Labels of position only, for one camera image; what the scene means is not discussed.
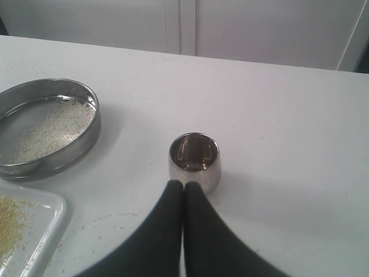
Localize stainless steel cup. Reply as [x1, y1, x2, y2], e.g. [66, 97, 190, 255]
[168, 132, 222, 195]

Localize yellow and white grain pile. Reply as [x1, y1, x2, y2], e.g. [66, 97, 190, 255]
[1, 99, 95, 164]

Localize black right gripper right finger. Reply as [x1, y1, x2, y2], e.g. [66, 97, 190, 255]
[183, 182, 287, 276]

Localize round steel mesh sieve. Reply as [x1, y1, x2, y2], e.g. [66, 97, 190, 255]
[1, 78, 101, 181]

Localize white cabinet doors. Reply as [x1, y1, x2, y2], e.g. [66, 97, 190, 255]
[1, 1, 368, 71]

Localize yellow fine sieved grains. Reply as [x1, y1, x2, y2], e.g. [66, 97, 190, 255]
[1, 196, 27, 264]

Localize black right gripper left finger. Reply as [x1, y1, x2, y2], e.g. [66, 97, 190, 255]
[78, 180, 183, 276]

